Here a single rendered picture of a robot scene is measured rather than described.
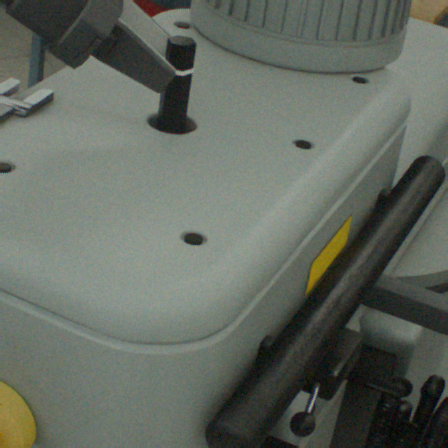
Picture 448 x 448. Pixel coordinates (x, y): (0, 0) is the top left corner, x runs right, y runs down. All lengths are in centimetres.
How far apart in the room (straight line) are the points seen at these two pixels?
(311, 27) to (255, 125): 13
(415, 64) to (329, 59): 45
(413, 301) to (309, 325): 39
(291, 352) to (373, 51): 33
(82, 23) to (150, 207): 13
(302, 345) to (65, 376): 17
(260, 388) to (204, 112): 24
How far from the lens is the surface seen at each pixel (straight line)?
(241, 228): 75
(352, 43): 100
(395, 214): 97
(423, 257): 142
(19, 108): 85
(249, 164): 82
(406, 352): 133
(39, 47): 524
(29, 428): 75
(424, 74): 140
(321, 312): 83
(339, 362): 99
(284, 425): 109
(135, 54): 81
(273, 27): 98
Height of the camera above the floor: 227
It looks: 30 degrees down
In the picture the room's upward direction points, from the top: 9 degrees clockwise
